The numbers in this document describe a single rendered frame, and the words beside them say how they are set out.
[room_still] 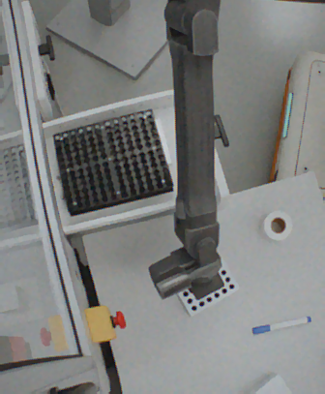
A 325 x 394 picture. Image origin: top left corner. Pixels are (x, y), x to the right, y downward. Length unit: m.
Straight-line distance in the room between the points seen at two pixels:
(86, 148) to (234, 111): 1.10
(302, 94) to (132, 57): 0.74
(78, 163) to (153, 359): 0.47
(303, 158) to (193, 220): 1.02
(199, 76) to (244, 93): 1.44
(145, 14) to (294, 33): 0.68
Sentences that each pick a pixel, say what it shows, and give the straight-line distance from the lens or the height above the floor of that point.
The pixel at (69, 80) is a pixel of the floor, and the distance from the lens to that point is 2.27.
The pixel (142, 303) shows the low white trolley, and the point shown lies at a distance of 1.21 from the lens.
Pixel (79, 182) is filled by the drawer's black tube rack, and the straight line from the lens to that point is 1.13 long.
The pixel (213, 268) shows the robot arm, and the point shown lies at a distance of 0.97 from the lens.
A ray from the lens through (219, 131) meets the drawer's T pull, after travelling 1.15.
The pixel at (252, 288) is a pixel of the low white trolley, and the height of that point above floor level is 0.76.
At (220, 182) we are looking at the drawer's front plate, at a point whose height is 0.93.
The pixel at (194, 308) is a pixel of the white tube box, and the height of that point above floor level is 0.76.
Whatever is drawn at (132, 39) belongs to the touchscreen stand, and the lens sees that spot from 2.30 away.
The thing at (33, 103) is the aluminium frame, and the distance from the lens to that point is 1.12.
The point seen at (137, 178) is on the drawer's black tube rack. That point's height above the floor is 0.87.
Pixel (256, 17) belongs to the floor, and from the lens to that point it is 2.46.
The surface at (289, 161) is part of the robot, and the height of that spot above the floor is 0.28.
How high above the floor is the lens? 1.96
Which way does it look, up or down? 71 degrees down
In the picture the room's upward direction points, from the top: straight up
